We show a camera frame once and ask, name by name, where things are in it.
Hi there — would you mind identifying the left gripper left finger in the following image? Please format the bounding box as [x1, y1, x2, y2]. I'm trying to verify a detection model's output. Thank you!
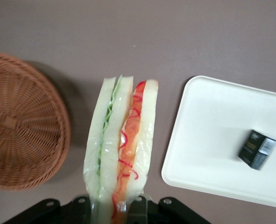
[68, 195, 96, 224]

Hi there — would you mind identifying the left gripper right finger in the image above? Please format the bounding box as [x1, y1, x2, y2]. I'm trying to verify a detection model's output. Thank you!
[126, 195, 158, 224]

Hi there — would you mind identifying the triangle sandwich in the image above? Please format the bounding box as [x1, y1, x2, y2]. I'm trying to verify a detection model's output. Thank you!
[83, 74, 159, 224]

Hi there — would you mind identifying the round brown wicker basket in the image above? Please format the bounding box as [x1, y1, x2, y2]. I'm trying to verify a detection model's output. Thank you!
[0, 51, 71, 192]

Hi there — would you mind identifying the cream plastic tray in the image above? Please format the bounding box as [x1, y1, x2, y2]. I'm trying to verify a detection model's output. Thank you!
[161, 75, 276, 210]

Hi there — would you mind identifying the small black box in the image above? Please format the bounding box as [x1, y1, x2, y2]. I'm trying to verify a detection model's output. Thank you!
[237, 129, 276, 172]

